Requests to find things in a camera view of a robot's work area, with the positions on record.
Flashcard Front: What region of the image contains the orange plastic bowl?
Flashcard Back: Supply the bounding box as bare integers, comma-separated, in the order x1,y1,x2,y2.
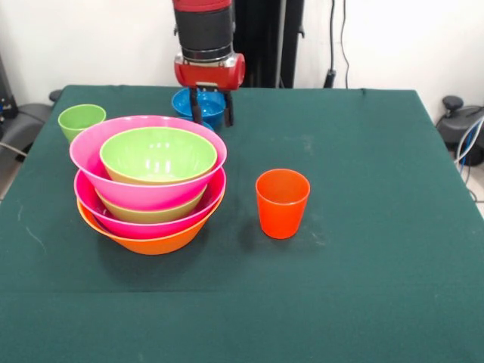
76,196,226,256

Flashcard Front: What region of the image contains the black hanging cable with plug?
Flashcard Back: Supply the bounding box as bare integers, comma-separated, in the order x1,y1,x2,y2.
324,0,339,88

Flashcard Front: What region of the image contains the pink plastic bowl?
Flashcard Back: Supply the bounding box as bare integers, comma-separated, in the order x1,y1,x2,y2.
73,169,228,240
69,114,228,211

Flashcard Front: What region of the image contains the black office chair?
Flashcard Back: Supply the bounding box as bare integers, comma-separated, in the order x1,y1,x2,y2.
0,89,61,154
436,95,484,167

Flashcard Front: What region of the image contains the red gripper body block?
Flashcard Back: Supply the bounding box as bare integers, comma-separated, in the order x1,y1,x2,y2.
173,52,247,92

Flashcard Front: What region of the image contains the white blue cable bundle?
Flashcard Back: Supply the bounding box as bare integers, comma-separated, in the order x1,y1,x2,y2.
455,115,484,203

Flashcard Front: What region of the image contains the dark green tablecloth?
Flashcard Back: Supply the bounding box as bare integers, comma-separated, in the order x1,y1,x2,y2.
0,85,484,363

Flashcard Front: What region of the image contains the light blue plastic bowl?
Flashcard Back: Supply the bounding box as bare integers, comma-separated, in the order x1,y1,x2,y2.
171,87,227,128

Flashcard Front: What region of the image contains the red plastic cup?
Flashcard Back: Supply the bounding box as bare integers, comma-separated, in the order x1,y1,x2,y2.
255,168,312,240

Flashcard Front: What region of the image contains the green plastic cup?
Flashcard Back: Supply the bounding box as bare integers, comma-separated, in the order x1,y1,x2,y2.
57,104,107,144

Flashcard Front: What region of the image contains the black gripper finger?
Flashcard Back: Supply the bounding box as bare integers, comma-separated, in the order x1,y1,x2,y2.
222,89,235,128
189,86,205,126

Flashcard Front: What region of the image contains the green plastic bowl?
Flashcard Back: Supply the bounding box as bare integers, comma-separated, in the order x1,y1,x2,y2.
94,184,208,225
99,126,219,185

